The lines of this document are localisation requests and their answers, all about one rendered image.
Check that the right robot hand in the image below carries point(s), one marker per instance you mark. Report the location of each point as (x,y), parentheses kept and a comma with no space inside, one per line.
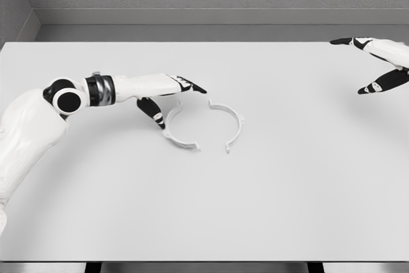
(383,50)

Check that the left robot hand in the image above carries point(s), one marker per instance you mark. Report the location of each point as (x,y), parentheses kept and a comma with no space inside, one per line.
(159,83)

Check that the white pipe clamp half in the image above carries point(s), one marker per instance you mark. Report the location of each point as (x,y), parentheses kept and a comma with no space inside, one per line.
(174,132)
(236,119)

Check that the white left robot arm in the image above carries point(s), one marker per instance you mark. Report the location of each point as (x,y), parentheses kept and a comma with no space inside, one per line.
(32,122)

